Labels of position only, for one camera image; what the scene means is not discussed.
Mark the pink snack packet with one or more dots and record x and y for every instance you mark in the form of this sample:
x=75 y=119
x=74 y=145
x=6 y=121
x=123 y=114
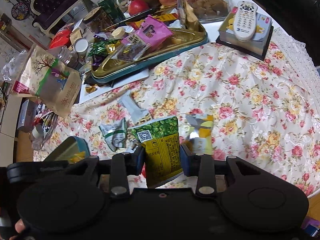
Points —
x=155 y=31

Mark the clear plastic bag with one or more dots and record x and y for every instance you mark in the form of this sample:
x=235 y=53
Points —
x=12 y=65

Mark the white green snack packet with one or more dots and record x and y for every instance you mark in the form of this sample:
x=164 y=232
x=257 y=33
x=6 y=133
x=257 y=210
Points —
x=113 y=135

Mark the clear plastic cookie jar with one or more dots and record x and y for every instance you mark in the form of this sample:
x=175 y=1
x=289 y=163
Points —
x=212 y=5

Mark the white round lid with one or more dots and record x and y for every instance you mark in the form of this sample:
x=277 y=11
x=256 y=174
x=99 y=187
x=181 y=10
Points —
x=81 y=45

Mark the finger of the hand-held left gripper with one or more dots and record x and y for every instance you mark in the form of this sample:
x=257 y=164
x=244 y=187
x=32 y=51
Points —
x=30 y=170

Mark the clear jar with dark lid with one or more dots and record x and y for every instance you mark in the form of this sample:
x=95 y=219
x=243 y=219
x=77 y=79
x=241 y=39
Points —
x=98 y=21

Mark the grey cardboard box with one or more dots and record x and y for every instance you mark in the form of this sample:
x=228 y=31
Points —
x=25 y=116

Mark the white remote control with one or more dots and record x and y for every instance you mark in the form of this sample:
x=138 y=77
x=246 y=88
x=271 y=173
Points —
x=246 y=20

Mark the white flat board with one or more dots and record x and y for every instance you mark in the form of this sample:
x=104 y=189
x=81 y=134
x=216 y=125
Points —
x=110 y=91

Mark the dark tufted sofa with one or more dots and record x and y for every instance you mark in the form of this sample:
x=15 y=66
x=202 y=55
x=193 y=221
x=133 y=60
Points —
x=53 y=3

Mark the clear packet of nuts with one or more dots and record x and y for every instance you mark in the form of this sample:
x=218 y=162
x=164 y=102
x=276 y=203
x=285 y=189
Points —
x=131 y=51

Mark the gold foil chocolates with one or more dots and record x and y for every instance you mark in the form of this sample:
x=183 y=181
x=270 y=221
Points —
x=90 y=88

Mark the gold tin tray with snacks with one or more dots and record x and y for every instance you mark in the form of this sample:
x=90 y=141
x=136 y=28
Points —
x=190 y=36

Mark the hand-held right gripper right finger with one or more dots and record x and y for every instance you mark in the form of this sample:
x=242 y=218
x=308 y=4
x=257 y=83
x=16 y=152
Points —
x=185 y=162

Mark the green drink can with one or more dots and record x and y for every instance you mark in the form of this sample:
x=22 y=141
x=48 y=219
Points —
x=110 y=7

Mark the pile of foil candies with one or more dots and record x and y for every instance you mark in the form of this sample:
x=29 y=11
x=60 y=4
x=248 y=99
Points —
x=100 y=47

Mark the red snack bag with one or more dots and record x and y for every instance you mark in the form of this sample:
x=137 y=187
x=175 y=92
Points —
x=60 y=38

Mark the dark box with round lid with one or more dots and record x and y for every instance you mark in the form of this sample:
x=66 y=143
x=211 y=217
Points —
x=262 y=37

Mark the kraft paper bag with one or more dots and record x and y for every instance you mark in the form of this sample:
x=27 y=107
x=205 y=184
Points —
x=55 y=85

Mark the yellow silver snack packet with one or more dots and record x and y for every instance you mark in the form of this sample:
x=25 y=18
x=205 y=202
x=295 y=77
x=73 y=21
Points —
x=202 y=130

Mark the person's left hand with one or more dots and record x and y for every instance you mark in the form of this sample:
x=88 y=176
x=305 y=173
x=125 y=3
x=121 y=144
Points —
x=20 y=226

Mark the small pale cup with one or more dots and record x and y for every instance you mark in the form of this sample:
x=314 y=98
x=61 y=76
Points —
x=37 y=131

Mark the round cookie packet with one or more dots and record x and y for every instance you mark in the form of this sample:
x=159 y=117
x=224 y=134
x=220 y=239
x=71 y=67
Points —
x=66 y=56

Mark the round colourful wall plate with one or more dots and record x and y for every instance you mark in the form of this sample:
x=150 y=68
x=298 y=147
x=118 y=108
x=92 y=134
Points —
x=18 y=10

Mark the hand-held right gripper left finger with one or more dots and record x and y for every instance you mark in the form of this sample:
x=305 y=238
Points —
x=140 y=161

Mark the green pea snack packet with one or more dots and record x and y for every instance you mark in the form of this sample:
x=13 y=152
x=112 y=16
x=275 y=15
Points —
x=162 y=150

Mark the floral tablecloth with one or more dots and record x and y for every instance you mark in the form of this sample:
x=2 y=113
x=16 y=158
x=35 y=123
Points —
x=237 y=92

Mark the grey wrapped snack bar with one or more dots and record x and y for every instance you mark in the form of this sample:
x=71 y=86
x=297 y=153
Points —
x=133 y=108

